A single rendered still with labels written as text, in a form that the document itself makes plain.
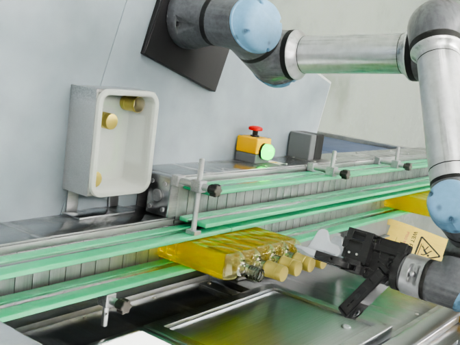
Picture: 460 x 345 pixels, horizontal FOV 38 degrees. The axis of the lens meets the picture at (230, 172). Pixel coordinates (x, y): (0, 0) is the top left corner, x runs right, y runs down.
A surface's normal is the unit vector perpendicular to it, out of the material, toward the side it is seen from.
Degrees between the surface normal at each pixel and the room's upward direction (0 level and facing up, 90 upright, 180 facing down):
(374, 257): 90
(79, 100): 90
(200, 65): 3
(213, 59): 3
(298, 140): 90
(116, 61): 0
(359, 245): 90
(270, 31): 9
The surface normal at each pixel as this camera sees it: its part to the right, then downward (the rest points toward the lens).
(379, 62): -0.50, 0.58
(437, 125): -0.68, -0.32
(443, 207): -0.50, -0.37
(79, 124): -0.60, 0.05
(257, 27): 0.69, 0.18
